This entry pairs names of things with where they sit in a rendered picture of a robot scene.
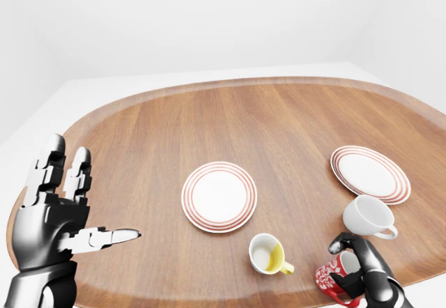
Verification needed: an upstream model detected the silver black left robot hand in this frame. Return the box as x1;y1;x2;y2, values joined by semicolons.
11;133;142;272

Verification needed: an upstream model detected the red patterned mug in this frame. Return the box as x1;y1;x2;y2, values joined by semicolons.
314;250;364;308

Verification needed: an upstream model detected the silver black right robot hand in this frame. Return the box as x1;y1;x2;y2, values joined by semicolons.
328;232;397;298

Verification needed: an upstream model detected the white mug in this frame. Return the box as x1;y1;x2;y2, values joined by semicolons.
342;194;399;240

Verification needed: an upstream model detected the yellow mug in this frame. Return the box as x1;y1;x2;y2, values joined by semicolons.
248;233;295;276

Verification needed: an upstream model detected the white plate with red rings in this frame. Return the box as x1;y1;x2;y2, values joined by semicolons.
330;145;412;206
180;161;259;233

